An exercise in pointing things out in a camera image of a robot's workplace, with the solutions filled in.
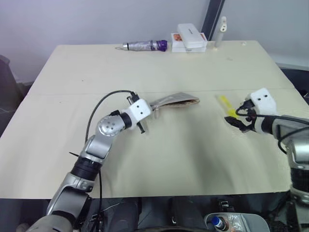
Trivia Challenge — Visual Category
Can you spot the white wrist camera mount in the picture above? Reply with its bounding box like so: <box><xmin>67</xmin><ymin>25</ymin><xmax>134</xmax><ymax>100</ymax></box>
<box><xmin>250</xmin><ymin>87</ymin><xmax>277</xmax><ymax>115</ymax></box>
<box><xmin>129</xmin><ymin>97</ymin><xmax>153</xmax><ymax>122</ymax></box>

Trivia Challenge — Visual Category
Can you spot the grey folded umbrella purple handle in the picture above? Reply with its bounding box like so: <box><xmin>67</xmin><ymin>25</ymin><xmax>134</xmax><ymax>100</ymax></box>
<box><xmin>115</xmin><ymin>39</ymin><xmax>168</xmax><ymax>52</ymax></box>

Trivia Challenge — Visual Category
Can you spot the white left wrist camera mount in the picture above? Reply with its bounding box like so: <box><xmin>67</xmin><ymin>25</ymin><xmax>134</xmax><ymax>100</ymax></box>
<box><xmin>129</xmin><ymin>97</ymin><xmax>153</xmax><ymax>122</ymax></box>

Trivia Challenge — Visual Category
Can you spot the grey plastic bin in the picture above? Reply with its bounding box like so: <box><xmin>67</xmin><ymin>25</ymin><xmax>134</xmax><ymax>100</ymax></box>
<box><xmin>203</xmin><ymin>212</ymin><xmax>270</xmax><ymax>232</ymax></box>

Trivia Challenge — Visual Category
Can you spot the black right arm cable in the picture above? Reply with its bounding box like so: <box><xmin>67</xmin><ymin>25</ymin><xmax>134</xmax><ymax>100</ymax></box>
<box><xmin>235</xmin><ymin>105</ymin><xmax>309</xmax><ymax>156</ymax></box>

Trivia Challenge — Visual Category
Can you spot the grey grid pouch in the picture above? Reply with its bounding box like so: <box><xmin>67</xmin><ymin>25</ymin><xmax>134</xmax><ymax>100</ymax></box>
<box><xmin>149</xmin><ymin>92</ymin><xmax>200</xmax><ymax>119</ymax></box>

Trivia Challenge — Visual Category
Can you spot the white oblong case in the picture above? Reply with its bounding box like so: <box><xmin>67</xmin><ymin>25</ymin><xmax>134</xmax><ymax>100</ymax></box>
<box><xmin>177</xmin><ymin>23</ymin><xmax>208</xmax><ymax>49</ymax></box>

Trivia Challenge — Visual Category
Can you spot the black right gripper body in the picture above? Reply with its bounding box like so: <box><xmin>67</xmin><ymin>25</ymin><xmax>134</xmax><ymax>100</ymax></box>
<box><xmin>237</xmin><ymin>97</ymin><xmax>258</xmax><ymax>132</ymax></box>

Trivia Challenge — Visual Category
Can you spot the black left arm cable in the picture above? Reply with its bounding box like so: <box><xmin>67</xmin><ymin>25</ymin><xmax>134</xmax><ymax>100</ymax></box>
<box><xmin>85</xmin><ymin>90</ymin><xmax>137</xmax><ymax>232</ymax></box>

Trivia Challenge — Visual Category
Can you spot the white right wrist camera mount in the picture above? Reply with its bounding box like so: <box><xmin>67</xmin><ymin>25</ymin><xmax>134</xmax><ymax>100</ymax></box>
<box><xmin>250</xmin><ymin>87</ymin><xmax>277</xmax><ymax>115</ymax></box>

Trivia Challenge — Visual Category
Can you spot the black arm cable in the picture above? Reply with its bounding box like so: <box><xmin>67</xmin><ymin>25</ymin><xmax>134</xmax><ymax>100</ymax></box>
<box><xmin>235</xmin><ymin>105</ymin><xmax>309</xmax><ymax>156</ymax></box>
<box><xmin>85</xmin><ymin>90</ymin><xmax>137</xmax><ymax>232</ymax></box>

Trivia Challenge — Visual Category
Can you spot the dark upright post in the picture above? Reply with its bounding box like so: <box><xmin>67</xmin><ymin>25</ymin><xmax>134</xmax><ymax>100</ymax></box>
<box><xmin>202</xmin><ymin>0</ymin><xmax>222</xmax><ymax>41</ymax></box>

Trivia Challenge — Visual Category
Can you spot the blue-capped bottle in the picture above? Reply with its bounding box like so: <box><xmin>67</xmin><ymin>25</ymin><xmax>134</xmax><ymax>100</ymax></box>
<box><xmin>211</xmin><ymin>216</ymin><xmax>226</xmax><ymax>232</ymax></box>

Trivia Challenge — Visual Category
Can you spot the dark chair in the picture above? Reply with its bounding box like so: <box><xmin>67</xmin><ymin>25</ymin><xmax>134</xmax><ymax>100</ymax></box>
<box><xmin>0</xmin><ymin>55</ymin><xmax>31</xmax><ymax>137</ymax></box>

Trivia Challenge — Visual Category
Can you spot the white slim bottle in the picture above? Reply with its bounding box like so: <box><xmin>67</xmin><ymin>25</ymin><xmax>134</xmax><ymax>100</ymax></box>
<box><xmin>213</xmin><ymin>16</ymin><xmax>228</xmax><ymax>48</ymax></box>

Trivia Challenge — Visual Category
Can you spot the dark furniture block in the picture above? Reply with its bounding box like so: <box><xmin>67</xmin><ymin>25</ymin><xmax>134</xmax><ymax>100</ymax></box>
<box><xmin>276</xmin><ymin>62</ymin><xmax>309</xmax><ymax>105</ymax></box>

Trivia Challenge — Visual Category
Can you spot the yellow highlighter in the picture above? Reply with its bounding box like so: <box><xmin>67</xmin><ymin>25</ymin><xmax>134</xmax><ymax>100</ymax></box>
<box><xmin>215</xmin><ymin>94</ymin><xmax>237</xmax><ymax>117</ymax></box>

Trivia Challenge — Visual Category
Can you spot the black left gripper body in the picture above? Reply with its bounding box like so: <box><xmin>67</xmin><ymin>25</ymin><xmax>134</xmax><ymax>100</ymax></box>
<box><xmin>126</xmin><ymin>94</ymin><xmax>146</xmax><ymax>135</ymax></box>

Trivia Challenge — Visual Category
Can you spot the white box with orange picture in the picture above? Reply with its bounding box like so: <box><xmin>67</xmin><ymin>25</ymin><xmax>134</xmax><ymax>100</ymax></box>
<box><xmin>171</xmin><ymin>32</ymin><xmax>207</xmax><ymax>53</ymax></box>

